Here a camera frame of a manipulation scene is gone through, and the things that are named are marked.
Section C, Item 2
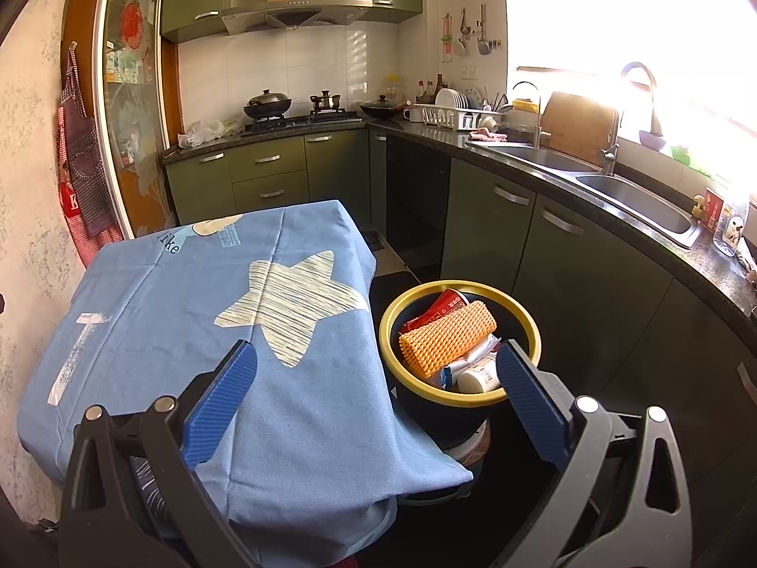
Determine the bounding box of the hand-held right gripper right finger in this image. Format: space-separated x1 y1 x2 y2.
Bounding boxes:
497 340 693 568

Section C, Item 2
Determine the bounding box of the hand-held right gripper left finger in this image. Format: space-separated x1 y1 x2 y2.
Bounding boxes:
59 340 259 568

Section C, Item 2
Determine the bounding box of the white tissue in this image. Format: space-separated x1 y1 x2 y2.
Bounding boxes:
440 334 502 388

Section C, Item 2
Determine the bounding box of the orange foam mesh sleeve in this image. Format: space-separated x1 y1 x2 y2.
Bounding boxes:
399 301 498 381

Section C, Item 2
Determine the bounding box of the yellow-rimmed dark bin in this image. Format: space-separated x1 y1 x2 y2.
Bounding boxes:
378 280 542 451

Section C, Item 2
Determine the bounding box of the red and white paper carton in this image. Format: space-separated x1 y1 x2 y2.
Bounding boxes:
404 289 474 332

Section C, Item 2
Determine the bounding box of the white round stand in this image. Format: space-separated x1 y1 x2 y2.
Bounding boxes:
446 420 492 465

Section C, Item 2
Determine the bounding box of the dark striped cloth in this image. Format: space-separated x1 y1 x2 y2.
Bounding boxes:
131 458 178 539

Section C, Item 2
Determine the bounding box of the blue star tablecloth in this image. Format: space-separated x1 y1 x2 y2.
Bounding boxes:
17 198 474 557

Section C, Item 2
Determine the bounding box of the teal plastic stool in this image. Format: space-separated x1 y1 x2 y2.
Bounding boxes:
399 476 477 506

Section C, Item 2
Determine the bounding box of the stainless double sink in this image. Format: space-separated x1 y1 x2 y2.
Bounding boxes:
467 142 704 249

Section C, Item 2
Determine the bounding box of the red checked apron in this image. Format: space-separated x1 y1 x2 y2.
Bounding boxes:
56 103 125 267

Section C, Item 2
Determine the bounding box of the tall steel faucet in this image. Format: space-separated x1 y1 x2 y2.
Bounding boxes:
602 62 660 175

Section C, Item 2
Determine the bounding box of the clear glass jar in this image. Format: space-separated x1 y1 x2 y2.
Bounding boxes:
713 201 749 258

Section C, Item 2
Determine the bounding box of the small red box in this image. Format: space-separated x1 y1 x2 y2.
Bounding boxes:
705 188 727 231

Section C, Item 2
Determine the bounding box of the crumpled clear plastic bag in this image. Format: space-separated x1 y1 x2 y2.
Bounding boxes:
177 120 243 149

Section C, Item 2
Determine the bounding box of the small steel faucet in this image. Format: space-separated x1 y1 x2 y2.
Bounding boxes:
511 81 544 148

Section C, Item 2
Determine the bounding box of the wooden cutting board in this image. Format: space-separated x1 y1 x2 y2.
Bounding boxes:
541 91 622 167

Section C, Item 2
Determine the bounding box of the green plastic item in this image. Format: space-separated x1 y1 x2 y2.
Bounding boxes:
671 145 711 175

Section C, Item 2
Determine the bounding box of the black gas stove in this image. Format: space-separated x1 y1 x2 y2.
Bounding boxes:
242 109 361 134

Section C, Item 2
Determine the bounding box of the white dish rack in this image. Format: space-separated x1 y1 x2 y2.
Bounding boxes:
405 103 503 131

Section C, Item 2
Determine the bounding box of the black wok with lid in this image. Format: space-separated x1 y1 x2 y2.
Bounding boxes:
244 90 293 120

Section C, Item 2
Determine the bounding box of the patterned glass sliding door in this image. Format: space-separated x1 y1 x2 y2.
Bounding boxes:
95 0 178 243

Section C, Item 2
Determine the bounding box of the black pan with lid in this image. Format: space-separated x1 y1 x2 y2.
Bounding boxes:
360 95 409 121

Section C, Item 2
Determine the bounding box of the steel range hood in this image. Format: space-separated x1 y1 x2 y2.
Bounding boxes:
221 0 373 36

